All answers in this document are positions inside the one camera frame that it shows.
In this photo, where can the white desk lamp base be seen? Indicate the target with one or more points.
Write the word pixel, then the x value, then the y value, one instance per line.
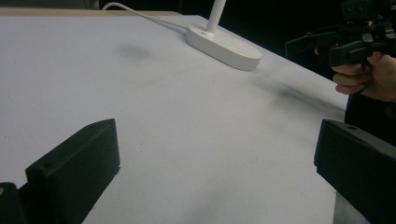
pixel 222 43

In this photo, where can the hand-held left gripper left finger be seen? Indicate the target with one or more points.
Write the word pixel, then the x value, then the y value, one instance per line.
pixel 74 165

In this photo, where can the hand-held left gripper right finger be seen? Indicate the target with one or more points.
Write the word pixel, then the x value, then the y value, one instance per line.
pixel 358 161

